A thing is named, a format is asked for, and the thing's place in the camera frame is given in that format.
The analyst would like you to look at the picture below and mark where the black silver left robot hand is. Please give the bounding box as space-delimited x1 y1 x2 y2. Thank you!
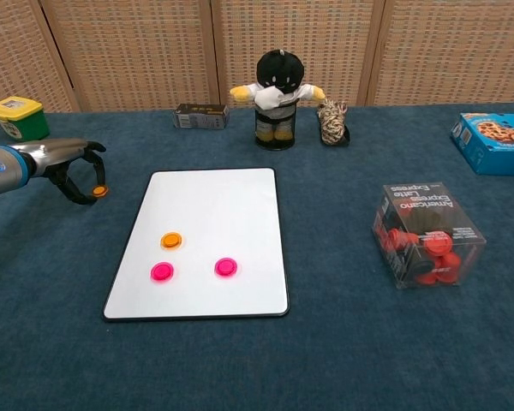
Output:
23 137 109 206

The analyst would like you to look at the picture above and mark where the pink round magnet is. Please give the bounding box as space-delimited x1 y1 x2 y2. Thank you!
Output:
214 257 240 278
150 261 176 283

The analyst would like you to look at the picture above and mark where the yellow lid green container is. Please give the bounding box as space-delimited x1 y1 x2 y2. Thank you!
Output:
0 96 51 144

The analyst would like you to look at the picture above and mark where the woven bamboo folding screen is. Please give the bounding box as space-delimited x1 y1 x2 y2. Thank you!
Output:
0 0 514 115

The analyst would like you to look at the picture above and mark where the small black cardboard box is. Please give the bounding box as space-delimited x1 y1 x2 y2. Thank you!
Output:
172 103 231 130

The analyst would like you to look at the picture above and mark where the white magnetic board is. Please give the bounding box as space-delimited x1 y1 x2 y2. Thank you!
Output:
101 167 290 322

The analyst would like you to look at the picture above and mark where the black mesh pen holder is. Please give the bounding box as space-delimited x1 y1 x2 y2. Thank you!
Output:
254 100 296 152

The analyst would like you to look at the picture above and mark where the black head plush doll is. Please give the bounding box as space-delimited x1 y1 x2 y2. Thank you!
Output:
230 49 327 141

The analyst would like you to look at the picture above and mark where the blue carpet tablecloth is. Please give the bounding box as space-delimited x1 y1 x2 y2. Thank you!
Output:
0 102 514 411

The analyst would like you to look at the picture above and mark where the clear coffee capsule box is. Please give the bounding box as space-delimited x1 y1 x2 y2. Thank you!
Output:
371 181 487 290

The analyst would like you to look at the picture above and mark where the blue cookie box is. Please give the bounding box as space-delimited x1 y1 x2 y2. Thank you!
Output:
449 112 514 176

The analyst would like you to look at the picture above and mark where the braided rope bundle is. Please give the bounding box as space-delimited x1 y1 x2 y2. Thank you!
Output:
315 97 349 147

